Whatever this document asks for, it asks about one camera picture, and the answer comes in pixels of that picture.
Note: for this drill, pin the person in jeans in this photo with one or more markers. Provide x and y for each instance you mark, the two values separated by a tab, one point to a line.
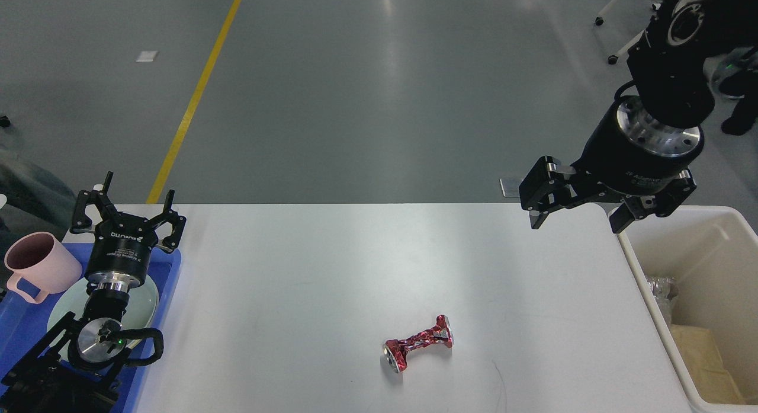
45	203

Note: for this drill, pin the light green plate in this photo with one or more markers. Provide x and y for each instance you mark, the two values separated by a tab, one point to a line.
138	314

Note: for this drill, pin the white plastic bin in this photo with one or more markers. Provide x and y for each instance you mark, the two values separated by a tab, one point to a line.
711	254

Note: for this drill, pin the white rolling chair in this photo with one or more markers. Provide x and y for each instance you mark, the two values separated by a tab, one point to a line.
619	17

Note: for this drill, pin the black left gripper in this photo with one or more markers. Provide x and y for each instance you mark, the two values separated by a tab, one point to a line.
121	253

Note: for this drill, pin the pink mug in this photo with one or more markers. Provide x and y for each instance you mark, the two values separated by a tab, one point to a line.
40	259

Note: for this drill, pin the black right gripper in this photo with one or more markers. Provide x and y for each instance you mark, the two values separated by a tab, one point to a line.
629	152

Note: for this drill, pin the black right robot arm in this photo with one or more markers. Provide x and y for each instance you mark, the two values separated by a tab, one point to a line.
667	63

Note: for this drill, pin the aluminium foil tray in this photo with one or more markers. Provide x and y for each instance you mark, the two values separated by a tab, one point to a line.
665	291

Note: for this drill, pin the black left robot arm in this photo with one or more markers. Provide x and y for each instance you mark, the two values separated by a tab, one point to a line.
75	365

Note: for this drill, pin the left floor socket plate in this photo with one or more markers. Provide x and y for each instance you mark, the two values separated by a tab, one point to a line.
510	186

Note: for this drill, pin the blue plastic tray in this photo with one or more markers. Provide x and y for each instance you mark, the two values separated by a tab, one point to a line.
23	324

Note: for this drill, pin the crushed red can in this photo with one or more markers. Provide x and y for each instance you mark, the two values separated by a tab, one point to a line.
396	350

